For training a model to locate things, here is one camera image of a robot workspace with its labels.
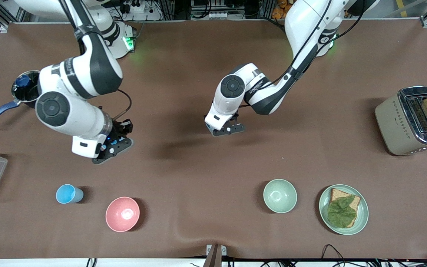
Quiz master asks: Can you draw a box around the beige and chrome toaster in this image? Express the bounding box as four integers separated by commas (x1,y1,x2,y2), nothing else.
375,86,427,156

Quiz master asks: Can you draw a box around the pale green bowl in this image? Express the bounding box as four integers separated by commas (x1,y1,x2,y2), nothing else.
263,179,298,214

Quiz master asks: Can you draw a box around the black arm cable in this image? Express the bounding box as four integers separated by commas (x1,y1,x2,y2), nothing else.
60,0,132,121
241,0,366,108

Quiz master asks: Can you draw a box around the green lettuce leaf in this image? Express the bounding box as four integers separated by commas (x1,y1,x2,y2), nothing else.
327,196,358,228

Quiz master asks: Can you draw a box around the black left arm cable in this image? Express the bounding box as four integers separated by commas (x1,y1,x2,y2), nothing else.
241,0,366,108

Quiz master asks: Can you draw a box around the small white power strip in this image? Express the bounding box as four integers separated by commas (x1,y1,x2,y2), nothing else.
209,11,235,21

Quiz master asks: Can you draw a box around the pale green plate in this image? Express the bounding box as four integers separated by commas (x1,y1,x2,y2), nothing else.
318,184,369,235

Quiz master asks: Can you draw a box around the brown bread slice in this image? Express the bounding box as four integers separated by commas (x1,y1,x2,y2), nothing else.
328,188,361,228

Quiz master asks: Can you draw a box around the metal table clamp bracket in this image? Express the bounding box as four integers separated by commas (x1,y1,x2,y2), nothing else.
206,244,227,267

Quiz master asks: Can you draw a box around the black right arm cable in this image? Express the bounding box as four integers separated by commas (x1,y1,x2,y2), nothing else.
60,0,132,121

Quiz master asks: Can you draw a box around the pink bowl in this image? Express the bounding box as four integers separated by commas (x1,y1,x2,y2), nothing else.
105,197,140,233

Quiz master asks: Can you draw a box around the bag of orange buns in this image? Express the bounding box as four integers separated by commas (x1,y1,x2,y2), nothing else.
272,0,290,20

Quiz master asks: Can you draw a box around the white power strip with plugs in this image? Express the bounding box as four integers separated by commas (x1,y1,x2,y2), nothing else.
119,0,162,22

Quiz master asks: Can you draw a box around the light blue plastic cup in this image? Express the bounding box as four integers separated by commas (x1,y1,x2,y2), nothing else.
56,184,84,204

